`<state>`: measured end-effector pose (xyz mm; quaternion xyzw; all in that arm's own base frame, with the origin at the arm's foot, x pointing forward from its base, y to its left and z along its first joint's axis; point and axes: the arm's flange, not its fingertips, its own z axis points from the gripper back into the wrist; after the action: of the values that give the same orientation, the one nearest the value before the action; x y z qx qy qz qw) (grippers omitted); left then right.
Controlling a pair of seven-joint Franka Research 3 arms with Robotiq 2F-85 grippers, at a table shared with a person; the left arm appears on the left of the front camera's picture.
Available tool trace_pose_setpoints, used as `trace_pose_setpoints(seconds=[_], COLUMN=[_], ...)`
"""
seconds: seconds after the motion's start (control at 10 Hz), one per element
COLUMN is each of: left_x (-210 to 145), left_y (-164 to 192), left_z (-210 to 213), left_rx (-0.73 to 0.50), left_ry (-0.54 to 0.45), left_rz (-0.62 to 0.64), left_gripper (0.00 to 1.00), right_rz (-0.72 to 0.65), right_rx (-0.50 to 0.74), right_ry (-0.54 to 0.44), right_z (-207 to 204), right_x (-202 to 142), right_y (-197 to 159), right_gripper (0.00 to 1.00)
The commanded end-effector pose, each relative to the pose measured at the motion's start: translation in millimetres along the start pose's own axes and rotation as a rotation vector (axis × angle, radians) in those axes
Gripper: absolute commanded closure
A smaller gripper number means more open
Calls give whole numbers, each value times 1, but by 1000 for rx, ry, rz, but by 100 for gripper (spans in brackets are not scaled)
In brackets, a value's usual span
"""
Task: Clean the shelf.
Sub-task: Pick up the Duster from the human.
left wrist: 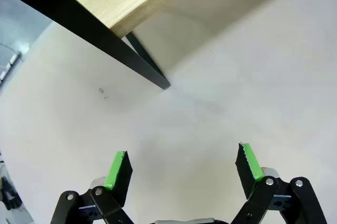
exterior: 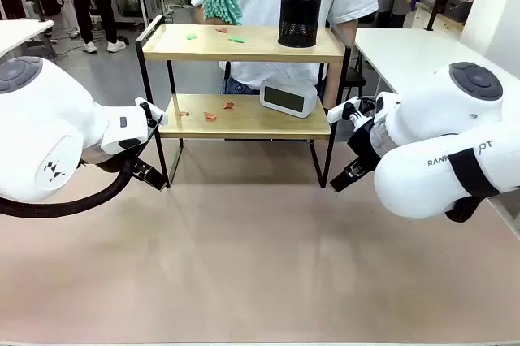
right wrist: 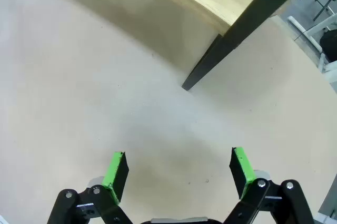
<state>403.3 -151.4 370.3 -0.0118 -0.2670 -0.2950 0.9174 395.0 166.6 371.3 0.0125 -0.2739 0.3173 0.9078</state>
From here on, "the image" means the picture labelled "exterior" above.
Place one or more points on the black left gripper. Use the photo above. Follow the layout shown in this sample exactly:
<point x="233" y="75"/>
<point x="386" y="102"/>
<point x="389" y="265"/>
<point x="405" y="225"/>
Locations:
<point x="109" y="158"/>

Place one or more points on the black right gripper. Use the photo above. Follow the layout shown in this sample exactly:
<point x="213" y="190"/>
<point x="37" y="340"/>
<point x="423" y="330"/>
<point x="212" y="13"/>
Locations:
<point x="363" y="143"/>

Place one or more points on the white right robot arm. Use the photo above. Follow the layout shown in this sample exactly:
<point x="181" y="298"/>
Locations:
<point x="438" y="118"/>

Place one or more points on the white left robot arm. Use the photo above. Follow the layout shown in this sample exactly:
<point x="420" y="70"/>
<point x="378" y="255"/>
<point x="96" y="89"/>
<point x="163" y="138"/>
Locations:
<point x="44" y="118"/>

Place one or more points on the person's left forearm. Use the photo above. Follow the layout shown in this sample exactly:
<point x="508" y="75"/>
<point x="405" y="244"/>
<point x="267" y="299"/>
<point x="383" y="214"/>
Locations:
<point x="339" y="61"/>

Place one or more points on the two-tier wood metal shelf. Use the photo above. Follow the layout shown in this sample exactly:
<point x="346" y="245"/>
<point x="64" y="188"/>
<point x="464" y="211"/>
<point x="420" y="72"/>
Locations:
<point x="243" y="118"/>

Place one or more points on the orange paper scrap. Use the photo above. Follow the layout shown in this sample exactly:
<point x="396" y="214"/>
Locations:
<point x="183" y="113"/>

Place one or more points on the red-orange paper scrap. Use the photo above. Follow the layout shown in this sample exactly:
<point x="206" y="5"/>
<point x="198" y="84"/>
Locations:
<point x="210" y="116"/>

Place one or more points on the white digital clock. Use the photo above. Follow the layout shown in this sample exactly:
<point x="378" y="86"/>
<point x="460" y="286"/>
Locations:
<point x="288" y="98"/>

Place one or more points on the black chair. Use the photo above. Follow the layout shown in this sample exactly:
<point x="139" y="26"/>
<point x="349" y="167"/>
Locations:
<point x="354" y="74"/>

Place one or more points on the large white table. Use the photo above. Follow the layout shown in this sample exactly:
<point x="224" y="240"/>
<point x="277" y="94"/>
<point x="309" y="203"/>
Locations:
<point x="406" y="53"/>

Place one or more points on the small green paper scrap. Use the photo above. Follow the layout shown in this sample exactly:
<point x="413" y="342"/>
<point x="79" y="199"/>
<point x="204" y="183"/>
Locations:
<point x="191" y="36"/>

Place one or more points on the large green paper scrap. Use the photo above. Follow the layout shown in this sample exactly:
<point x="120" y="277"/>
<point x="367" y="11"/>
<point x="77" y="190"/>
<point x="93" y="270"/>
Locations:
<point x="237" y="39"/>

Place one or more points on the black mesh pen holder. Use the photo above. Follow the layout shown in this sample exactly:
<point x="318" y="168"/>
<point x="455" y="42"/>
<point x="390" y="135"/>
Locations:
<point x="300" y="17"/>

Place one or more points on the small white table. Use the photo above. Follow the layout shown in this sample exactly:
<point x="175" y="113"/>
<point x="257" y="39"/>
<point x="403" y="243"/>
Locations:
<point x="20" y="35"/>

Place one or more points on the grey storage basket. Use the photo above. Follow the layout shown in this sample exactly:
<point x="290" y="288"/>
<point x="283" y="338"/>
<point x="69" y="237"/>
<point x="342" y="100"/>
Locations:
<point x="460" y="7"/>

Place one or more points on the black backpack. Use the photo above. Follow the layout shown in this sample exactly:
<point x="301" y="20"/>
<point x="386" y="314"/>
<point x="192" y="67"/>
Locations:
<point x="50" y="0"/>

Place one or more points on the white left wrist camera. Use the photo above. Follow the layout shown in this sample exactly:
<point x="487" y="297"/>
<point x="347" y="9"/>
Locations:
<point x="156" y="112"/>

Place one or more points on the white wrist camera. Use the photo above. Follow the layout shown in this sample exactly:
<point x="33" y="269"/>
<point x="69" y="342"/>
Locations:
<point x="341" y="109"/>
<point x="156" y="112"/>

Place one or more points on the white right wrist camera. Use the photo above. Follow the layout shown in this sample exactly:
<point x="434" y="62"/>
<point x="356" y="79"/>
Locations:
<point x="341" y="109"/>

